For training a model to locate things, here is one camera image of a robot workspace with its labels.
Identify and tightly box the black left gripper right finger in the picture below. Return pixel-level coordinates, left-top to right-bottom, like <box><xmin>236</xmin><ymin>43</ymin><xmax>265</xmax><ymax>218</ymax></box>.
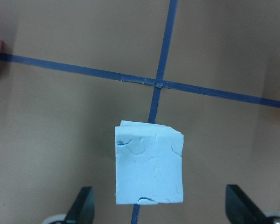
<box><xmin>225</xmin><ymin>184</ymin><xmax>280</xmax><ymax>224</ymax></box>

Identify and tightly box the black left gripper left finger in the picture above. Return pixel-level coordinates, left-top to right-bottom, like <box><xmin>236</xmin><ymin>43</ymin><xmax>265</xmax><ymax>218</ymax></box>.
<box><xmin>64</xmin><ymin>186</ymin><xmax>95</xmax><ymax>224</ymax></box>

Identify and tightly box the light blue block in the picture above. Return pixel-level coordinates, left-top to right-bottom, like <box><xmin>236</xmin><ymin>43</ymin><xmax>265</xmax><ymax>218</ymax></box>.
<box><xmin>115</xmin><ymin>126</ymin><xmax>184</xmax><ymax>205</ymax></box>
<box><xmin>119</xmin><ymin>120</ymin><xmax>182</xmax><ymax>134</ymax></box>

